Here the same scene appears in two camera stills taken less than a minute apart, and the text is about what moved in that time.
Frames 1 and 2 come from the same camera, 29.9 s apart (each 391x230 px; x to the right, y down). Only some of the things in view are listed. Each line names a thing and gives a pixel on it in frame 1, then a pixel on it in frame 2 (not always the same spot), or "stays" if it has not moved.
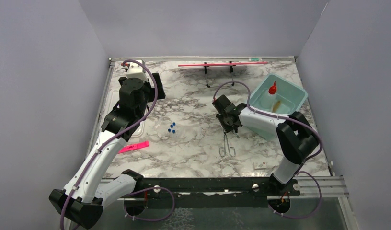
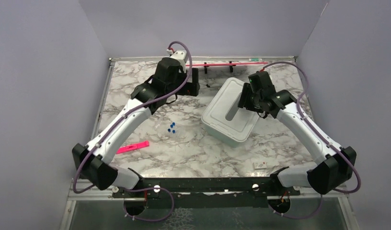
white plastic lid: [142, 131] → [222, 114]
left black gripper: [161, 94] → [191, 88]
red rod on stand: [224, 64] stays
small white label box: [259, 165] stays
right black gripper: [227, 128] → [245, 99]
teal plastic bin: [291, 98] → [222, 138]
